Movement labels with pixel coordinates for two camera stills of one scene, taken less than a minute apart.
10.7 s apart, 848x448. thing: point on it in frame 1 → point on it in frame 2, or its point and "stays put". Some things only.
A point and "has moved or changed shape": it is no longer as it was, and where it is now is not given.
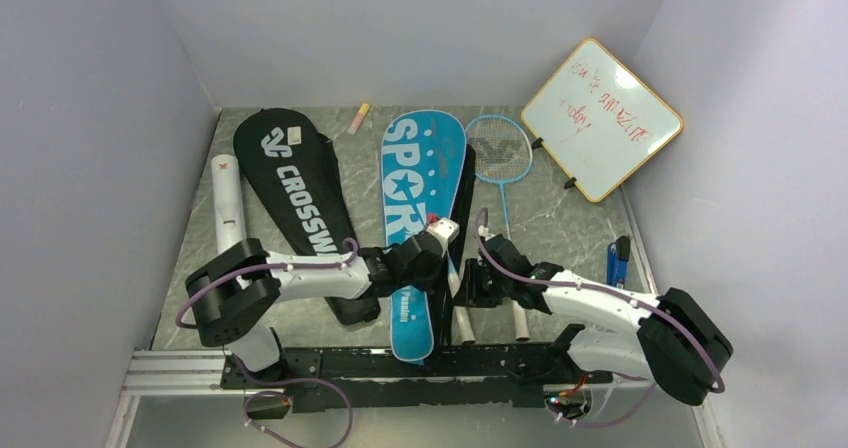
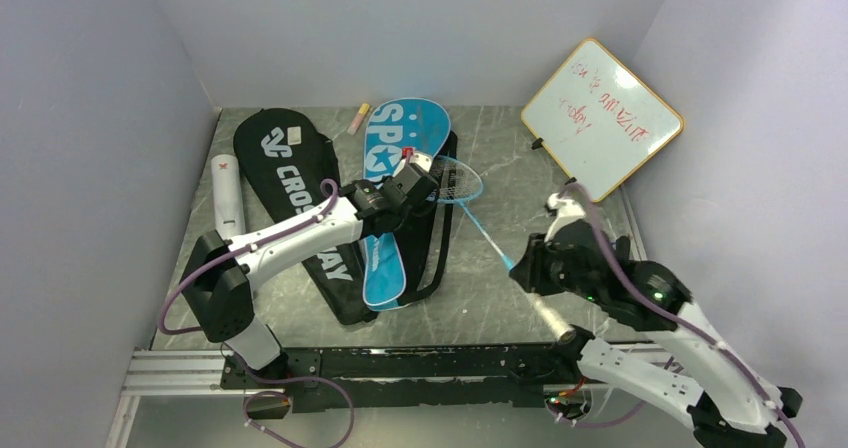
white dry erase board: x=600 y=121 stays put
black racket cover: x=292 y=168 stays put
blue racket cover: x=422 y=160 has moved or changed shape
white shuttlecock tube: x=228 y=202 stays put
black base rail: x=328 y=379 stays put
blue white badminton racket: x=499 y=149 → x=459 y=181
